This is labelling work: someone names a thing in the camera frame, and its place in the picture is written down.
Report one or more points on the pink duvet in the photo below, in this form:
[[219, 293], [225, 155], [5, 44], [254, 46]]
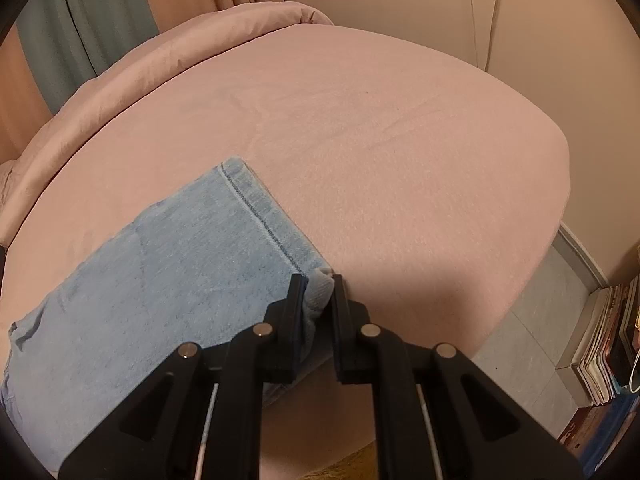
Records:
[[150, 60]]

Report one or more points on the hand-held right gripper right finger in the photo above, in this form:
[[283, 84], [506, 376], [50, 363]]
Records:
[[337, 294]]

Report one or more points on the teal curtain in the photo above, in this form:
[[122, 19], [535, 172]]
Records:
[[80, 20]]

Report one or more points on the light blue denim pants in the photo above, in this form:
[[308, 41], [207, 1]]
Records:
[[150, 285]]

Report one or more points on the row of books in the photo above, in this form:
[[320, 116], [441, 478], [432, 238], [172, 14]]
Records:
[[600, 340]]

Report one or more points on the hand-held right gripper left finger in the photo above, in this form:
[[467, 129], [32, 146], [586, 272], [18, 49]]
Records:
[[298, 294]]

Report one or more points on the yellow rug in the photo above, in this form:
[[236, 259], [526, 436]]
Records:
[[355, 462]]

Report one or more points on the pink bed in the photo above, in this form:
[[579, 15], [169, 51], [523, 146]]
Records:
[[400, 160]]

